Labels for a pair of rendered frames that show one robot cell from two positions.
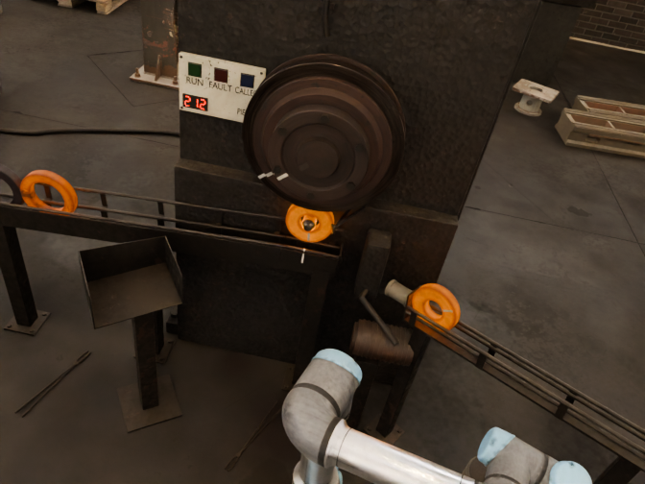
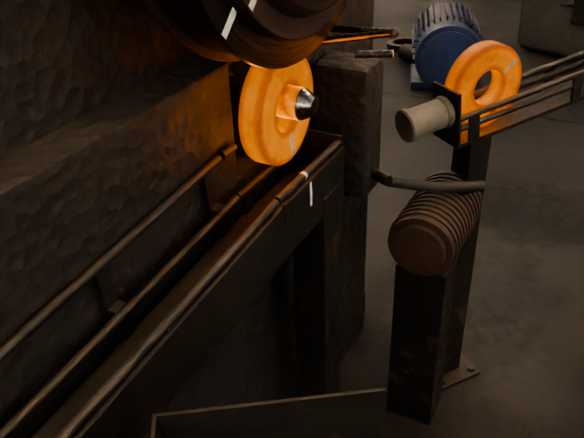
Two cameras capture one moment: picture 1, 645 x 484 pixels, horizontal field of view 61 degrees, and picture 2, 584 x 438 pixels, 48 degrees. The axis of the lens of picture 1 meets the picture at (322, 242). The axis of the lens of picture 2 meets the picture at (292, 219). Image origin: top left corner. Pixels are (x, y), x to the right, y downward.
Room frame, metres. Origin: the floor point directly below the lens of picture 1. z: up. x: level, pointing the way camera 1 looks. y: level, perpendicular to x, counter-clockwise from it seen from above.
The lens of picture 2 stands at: (1.04, 0.78, 1.16)
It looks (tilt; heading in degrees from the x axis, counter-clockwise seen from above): 33 degrees down; 298
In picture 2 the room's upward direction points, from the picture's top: 2 degrees counter-clockwise
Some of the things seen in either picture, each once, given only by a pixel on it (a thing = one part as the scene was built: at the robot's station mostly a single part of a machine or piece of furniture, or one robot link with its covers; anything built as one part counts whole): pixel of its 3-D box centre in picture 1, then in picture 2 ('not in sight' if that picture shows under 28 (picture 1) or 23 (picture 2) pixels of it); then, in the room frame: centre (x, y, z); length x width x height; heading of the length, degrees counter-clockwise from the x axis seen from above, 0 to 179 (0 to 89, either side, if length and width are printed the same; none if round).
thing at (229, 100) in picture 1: (221, 89); not in sight; (1.55, 0.39, 1.15); 0.26 x 0.02 x 0.18; 88
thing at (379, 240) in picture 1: (371, 263); (346, 126); (1.44, -0.18, 0.68); 0.11 x 0.08 x 0.24; 178
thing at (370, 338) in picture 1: (371, 378); (428, 302); (1.29, -0.27, 0.27); 0.22 x 0.13 x 0.53; 88
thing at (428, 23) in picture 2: not in sight; (445, 43); (1.79, -2.21, 0.17); 0.57 x 0.31 x 0.34; 108
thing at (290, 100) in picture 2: (311, 212); (258, 96); (1.47, 0.05, 0.82); 0.17 x 0.04 x 0.04; 178
